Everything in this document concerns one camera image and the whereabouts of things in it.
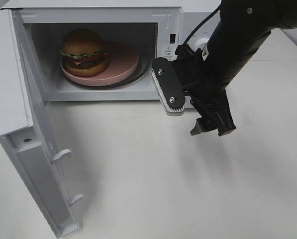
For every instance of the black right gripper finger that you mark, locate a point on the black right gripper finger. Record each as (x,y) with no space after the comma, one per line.
(220,113)
(203,124)

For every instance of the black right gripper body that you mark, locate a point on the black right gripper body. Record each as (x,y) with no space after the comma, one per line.
(207,95)

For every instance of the pink round plate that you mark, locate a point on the pink round plate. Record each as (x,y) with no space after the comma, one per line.
(123,60)

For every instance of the burger with lettuce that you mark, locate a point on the burger with lettuce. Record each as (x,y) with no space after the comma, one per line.
(84,53)

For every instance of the white microwave door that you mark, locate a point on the white microwave door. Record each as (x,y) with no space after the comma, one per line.
(26,134)

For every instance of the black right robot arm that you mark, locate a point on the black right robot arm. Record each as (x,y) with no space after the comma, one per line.
(244,26)

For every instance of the white upper power knob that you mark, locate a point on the white upper power knob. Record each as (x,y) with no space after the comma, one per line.
(199,43)

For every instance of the white microwave oven body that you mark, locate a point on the white microwave oven body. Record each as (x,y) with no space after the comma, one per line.
(154,27)

